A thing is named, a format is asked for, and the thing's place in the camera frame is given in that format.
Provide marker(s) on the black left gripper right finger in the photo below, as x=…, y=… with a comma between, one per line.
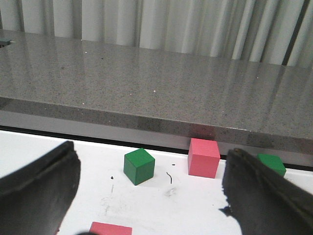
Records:
x=262, y=201

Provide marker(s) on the green cube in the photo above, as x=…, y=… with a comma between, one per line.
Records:
x=273, y=162
x=139, y=166

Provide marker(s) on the pink wooden cube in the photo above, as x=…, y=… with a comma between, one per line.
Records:
x=203, y=158

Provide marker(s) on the pink block near camera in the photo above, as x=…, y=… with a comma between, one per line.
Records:
x=109, y=229

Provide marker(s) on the grey stone counter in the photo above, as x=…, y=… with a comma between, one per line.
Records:
x=91, y=89

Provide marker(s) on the green cube centre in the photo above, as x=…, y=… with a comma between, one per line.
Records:
x=273, y=162

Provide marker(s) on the green cube far left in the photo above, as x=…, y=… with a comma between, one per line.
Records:
x=139, y=166

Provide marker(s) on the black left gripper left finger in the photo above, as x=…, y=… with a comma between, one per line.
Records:
x=35, y=199

